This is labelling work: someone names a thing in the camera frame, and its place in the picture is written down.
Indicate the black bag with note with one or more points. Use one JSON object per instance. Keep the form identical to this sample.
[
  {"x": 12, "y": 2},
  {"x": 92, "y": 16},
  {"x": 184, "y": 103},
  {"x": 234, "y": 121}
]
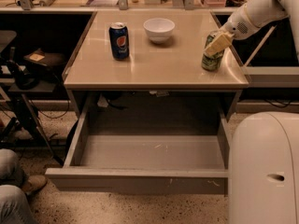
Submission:
[{"x": 45, "y": 63}]

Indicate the tan shoe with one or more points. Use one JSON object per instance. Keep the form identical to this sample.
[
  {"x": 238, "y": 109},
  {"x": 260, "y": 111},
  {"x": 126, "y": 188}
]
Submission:
[{"x": 34, "y": 183}]

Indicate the white stick with cork tip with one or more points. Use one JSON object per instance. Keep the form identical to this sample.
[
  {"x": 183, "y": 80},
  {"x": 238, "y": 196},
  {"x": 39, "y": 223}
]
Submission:
[{"x": 253, "y": 54}]

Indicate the grey cabinet with tan top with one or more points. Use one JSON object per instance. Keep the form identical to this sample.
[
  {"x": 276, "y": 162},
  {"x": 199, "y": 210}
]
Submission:
[{"x": 174, "y": 65}]

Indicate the black side stand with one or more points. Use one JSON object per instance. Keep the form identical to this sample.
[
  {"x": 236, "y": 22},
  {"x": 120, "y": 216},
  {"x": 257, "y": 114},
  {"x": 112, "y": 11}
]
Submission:
[{"x": 21, "y": 105}]

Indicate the person's legs in jeans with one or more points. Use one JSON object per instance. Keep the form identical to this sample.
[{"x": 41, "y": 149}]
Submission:
[{"x": 14, "y": 207}]

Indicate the open grey top drawer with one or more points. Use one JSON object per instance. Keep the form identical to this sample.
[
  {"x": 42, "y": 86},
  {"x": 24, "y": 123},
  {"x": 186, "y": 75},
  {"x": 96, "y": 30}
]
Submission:
[{"x": 142, "y": 144}]

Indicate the blue Pepsi can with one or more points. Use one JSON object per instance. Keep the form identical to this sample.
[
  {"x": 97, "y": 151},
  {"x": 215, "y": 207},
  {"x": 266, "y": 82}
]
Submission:
[{"x": 119, "y": 40}]

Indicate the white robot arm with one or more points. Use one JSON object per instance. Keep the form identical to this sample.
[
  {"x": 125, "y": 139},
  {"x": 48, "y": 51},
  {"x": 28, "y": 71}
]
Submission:
[{"x": 263, "y": 180}]

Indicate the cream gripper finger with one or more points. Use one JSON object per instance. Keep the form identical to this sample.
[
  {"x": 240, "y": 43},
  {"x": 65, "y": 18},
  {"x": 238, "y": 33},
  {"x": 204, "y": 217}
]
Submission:
[{"x": 221, "y": 42}]

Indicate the green soda can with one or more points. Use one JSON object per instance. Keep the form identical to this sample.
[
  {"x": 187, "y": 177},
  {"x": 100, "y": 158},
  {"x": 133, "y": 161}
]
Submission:
[{"x": 212, "y": 62}]

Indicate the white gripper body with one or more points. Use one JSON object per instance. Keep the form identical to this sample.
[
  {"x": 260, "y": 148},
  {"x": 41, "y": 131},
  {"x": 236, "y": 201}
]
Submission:
[{"x": 239, "y": 24}]

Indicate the white ceramic bowl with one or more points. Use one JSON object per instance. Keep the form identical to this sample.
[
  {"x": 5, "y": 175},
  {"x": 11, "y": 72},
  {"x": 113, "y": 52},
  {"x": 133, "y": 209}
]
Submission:
[{"x": 159, "y": 30}]

